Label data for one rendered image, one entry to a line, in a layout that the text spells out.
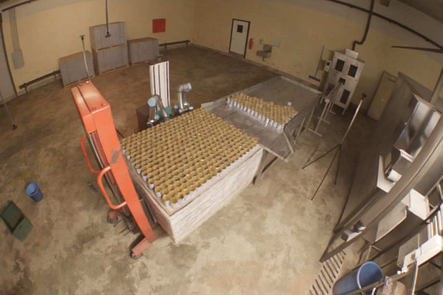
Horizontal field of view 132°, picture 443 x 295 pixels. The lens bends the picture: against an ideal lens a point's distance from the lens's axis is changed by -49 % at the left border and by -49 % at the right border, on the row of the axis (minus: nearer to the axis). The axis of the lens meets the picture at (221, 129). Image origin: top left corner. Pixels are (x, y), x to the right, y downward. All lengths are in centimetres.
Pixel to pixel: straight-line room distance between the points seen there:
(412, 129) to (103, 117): 242
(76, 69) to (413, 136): 909
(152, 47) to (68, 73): 405
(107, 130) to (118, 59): 769
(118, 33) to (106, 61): 124
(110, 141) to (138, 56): 802
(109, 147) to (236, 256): 210
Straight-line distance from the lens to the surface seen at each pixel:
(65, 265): 323
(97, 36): 845
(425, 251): 191
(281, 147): 256
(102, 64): 869
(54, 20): 985
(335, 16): 843
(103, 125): 128
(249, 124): 281
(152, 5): 1118
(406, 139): 205
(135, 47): 909
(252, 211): 310
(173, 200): 171
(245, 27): 1010
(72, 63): 837
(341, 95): 710
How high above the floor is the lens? 261
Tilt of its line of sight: 36 degrees down
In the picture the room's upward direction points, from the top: 7 degrees clockwise
